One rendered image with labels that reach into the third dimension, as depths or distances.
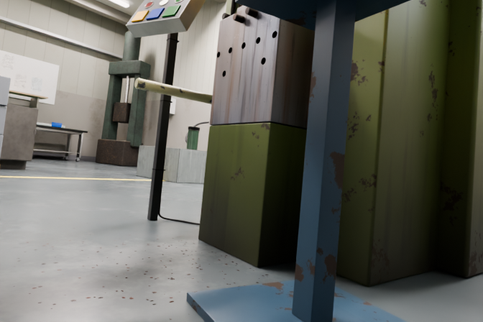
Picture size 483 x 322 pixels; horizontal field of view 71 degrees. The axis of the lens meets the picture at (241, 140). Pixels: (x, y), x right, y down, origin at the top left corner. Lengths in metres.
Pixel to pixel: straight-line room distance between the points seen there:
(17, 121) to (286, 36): 3.79
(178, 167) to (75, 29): 5.96
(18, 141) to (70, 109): 4.67
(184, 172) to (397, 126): 3.46
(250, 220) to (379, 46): 0.69
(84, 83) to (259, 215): 8.47
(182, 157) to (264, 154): 3.25
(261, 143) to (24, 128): 3.77
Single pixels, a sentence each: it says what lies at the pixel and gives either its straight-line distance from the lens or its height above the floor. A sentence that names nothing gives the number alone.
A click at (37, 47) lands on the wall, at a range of 9.09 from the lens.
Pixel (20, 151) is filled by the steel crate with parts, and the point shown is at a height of 0.22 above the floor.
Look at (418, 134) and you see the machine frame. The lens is 1.31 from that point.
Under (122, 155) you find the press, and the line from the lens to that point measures 7.87.
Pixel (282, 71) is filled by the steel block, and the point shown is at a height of 0.64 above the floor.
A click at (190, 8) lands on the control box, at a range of 1.75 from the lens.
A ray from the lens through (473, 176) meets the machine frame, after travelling 1.46.
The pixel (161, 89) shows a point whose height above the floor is 0.61.
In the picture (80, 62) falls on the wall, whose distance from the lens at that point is 9.41.
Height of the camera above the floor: 0.33
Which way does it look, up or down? 4 degrees up
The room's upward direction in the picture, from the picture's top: 5 degrees clockwise
